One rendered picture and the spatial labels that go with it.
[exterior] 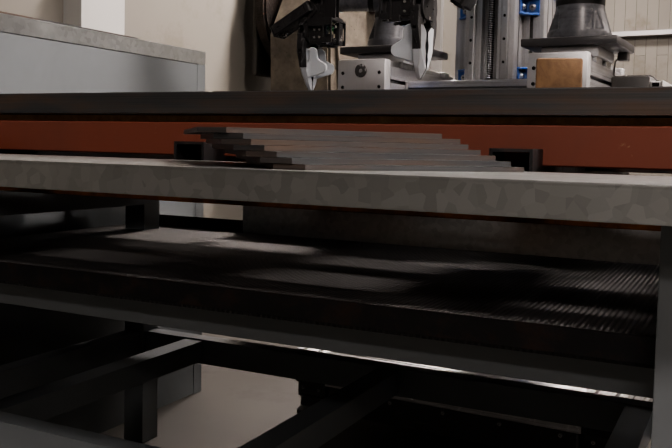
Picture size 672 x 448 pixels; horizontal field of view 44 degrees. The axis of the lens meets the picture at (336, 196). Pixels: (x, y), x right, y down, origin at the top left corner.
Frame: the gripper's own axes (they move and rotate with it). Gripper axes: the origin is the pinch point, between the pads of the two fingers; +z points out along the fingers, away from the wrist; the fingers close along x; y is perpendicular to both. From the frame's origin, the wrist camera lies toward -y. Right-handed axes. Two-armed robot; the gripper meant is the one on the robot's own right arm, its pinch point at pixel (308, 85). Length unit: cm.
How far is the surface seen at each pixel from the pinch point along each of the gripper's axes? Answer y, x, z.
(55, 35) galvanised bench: -63, -11, -12
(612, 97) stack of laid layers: 73, -62, 7
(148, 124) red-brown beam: 7, -62, 10
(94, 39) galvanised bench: -63, 2, -12
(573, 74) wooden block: 65, -47, 3
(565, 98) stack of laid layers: 67, -62, 7
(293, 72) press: -228, 396, -42
